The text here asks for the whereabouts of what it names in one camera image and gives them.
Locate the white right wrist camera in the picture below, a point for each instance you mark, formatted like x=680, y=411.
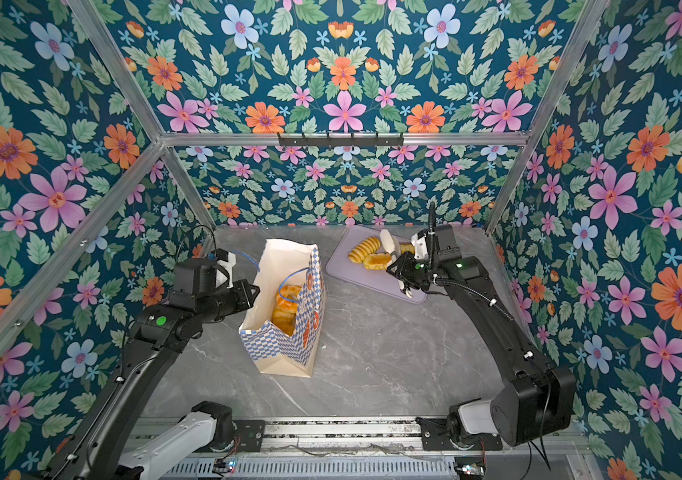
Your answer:
x=420, y=242

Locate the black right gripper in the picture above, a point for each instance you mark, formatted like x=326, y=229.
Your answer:
x=403, y=270

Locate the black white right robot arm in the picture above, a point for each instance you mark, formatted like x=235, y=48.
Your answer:
x=538, y=395

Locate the lilac plastic tray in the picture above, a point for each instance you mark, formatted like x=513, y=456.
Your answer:
x=340, y=267

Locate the aluminium frame profile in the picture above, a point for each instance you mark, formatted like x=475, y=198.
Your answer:
x=163, y=144

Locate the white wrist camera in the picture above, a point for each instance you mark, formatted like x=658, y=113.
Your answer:
x=420, y=242
x=225, y=262

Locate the large striped croissant bread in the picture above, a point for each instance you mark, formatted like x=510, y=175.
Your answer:
x=284, y=317

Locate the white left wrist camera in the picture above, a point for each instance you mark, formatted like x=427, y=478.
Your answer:
x=225, y=262

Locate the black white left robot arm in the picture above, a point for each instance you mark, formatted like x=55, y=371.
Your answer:
x=204, y=293

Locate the small bread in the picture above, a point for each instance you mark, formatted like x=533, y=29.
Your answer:
x=407, y=247

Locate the golden glazed bread loaf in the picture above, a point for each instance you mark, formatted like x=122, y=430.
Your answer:
x=377, y=261

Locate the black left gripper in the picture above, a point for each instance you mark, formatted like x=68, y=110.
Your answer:
x=247, y=296

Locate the long ridged baguette bread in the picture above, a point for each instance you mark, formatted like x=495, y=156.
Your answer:
x=365, y=248

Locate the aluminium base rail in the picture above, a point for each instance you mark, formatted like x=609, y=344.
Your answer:
x=394, y=447

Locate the black hook rail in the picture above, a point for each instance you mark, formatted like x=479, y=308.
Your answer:
x=328, y=140

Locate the ring shaped bagel bread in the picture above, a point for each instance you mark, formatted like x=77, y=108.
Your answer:
x=289, y=293

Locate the blue checkered paper bag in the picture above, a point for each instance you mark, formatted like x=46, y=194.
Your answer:
x=281, y=331

